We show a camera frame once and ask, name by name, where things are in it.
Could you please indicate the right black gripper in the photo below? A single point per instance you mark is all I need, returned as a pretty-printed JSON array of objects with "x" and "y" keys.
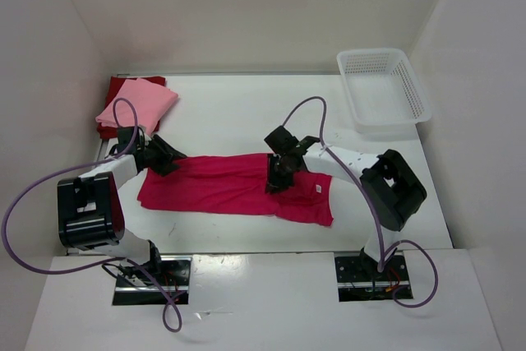
[{"x": 274, "y": 182}]

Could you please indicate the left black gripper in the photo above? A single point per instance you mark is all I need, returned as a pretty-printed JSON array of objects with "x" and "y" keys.
[{"x": 168, "y": 154}]

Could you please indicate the magenta t shirt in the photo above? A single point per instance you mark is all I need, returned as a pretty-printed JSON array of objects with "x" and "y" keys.
[{"x": 235, "y": 185}]

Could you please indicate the light pink t shirt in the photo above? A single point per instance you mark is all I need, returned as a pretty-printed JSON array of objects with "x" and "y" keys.
[{"x": 151, "y": 102}]

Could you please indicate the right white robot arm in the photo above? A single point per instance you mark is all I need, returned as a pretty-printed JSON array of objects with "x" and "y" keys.
[{"x": 389, "y": 186}]

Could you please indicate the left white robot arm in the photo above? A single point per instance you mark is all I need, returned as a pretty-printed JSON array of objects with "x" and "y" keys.
[{"x": 90, "y": 215}]

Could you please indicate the white plastic basket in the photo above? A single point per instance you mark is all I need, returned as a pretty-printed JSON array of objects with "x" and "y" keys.
[{"x": 382, "y": 88}]

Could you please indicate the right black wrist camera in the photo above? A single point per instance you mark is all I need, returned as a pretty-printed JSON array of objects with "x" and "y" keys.
[{"x": 281, "y": 141}]

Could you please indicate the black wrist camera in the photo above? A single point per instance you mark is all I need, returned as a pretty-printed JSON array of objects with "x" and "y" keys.
[
  {"x": 281, "y": 141},
  {"x": 125, "y": 135}
]

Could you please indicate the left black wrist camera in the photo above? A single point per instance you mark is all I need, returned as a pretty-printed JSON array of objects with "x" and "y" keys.
[{"x": 125, "y": 135}]

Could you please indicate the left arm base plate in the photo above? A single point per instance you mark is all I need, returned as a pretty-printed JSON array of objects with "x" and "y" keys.
[{"x": 133, "y": 288}]

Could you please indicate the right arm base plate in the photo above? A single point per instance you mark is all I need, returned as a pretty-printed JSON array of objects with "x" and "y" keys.
[{"x": 356, "y": 284}]

